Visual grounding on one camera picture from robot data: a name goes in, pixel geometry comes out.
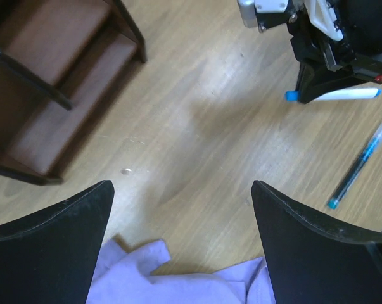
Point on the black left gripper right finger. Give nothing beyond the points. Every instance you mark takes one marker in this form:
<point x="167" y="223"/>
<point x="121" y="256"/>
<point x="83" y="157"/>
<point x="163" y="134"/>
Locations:
<point x="313" y="257"/>

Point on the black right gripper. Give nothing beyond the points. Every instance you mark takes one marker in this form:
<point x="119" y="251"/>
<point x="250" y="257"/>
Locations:
<point x="360" y="49"/>

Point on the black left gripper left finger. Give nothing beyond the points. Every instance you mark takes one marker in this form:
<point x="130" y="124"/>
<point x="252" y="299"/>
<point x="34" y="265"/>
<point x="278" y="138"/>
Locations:
<point x="49" y="256"/>

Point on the white marker with blue cap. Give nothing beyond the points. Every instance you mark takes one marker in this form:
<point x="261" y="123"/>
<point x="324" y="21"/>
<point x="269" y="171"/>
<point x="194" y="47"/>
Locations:
<point x="350" y="94"/>

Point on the clear blue ink pen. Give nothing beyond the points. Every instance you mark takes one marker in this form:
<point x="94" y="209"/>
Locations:
<point x="353" y="172"/>

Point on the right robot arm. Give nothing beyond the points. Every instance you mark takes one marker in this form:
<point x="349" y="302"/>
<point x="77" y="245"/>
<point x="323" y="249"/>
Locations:
<point x="304" y="49"/>

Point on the purple cloth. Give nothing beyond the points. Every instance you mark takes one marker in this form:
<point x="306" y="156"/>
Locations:
<point x="122" y="277"/>

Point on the dark brown wooden desk organizer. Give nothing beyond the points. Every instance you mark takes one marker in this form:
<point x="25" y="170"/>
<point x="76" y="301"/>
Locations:
<point x="61" y="62"/>

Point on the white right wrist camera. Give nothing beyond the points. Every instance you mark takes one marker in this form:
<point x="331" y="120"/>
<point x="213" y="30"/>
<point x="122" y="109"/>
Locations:
<point x="267" y="14"/>

